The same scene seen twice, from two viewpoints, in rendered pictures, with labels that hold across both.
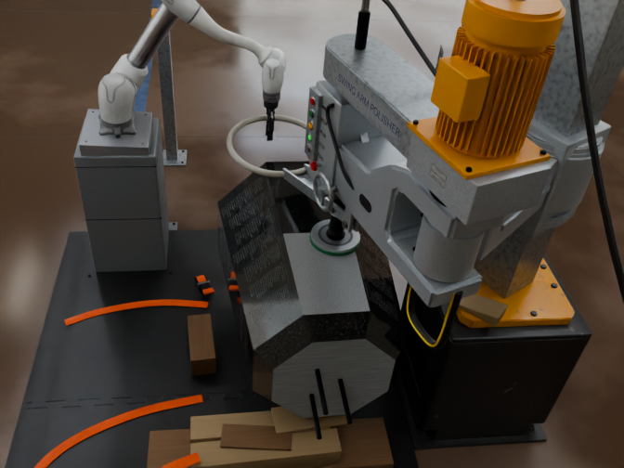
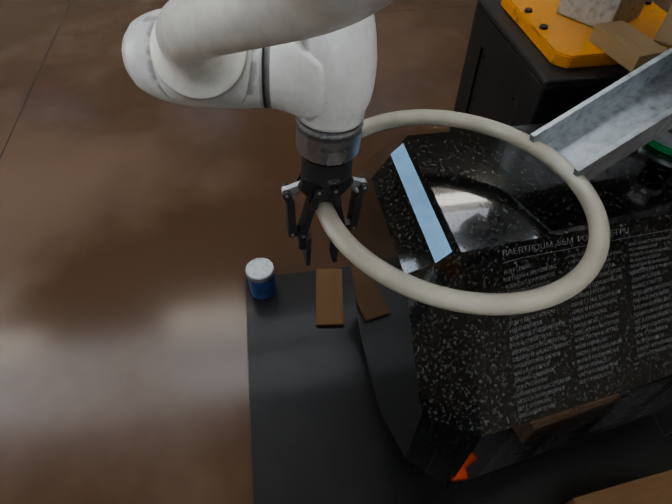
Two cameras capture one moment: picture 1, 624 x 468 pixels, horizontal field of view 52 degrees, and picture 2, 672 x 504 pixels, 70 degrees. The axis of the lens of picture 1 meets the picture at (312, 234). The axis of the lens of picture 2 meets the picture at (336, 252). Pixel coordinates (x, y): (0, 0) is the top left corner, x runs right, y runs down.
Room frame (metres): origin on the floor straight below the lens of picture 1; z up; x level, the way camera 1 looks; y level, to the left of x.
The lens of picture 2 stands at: (2.86, 0.82, 1.49)
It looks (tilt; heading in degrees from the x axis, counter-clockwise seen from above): 50 degrees down; 272
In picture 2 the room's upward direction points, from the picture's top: straight up
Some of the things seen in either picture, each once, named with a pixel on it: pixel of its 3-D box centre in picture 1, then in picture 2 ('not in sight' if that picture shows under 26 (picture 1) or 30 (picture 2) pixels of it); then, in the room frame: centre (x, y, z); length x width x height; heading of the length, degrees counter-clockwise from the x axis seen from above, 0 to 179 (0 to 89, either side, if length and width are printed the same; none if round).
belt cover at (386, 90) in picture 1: (409, 116); not in sight; (1.80, -0.27, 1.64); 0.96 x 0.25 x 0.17; 29
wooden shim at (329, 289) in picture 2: not in sight; (329, 296); (2.91, -0.20, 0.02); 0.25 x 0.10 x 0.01; 93
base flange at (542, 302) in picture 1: (500, 280); (595, 20); (2.04, -0.83, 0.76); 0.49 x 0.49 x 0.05; 10
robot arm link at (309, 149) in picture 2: (271, 94); (328, 133); (2.89, 0.27, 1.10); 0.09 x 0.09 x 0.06
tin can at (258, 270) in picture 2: not in sight; (261, 278); (3.16, -0.23, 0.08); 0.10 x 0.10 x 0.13
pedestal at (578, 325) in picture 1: (478, 340); (554, 120); (2.04, -0.83, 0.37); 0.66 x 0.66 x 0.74; 10
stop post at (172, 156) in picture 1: (167, 90); not in sight; (3.85, 1.07, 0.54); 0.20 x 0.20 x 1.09; 10
